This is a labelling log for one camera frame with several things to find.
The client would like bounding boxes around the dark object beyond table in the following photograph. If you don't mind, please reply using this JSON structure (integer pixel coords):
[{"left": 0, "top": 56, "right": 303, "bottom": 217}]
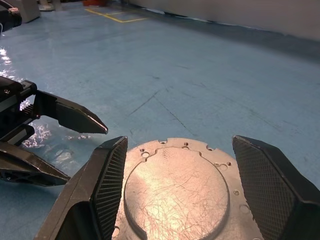
[{"left": 0, "top": 1, "right": 23, "bottom": 33}]

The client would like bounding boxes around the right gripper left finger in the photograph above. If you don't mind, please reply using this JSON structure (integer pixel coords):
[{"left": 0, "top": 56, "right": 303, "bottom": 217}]
[{"left": 33, "top": 136, "right": 129, "bottom": 240}]

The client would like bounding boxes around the red background object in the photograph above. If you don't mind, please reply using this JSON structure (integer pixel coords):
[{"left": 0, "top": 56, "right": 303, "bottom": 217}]
[{"left": 83, "top": 0, "right": 107, "bottom": 8}]

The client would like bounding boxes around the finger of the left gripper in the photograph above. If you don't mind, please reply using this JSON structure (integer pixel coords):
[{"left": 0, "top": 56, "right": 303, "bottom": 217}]
[
  {"left": 34, "top": 89, "right": 109, "bottom": 135},
  {"left": 0, "top": 141, "right": 72, "bottom": 187}
]

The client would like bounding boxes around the blue plastic table cover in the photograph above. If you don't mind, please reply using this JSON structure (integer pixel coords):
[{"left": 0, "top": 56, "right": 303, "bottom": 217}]
[{"left": 0, "top": 2, "right": 320, "bottom": 240}]

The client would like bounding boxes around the grey background box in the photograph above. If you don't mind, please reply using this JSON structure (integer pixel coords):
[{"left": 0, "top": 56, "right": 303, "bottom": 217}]
[{"left": 19, "top": 0, "right": 42, "bottom": 24}]

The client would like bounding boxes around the white background object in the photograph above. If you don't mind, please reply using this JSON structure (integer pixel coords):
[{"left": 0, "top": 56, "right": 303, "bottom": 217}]
[{"left": 38, "top": 0, "right": 55, "bottom": 12}]

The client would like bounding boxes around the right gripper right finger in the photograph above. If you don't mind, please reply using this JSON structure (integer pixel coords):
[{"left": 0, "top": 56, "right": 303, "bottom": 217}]
[{"left": 231, "top": 134, "right": 320, "bottom": 240}]

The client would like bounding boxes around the silver hinged motor lid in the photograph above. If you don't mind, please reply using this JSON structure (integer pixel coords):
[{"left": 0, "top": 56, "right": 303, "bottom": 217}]
[{"left": 111, "top": 137, "right": 265, "bottom": 240}]

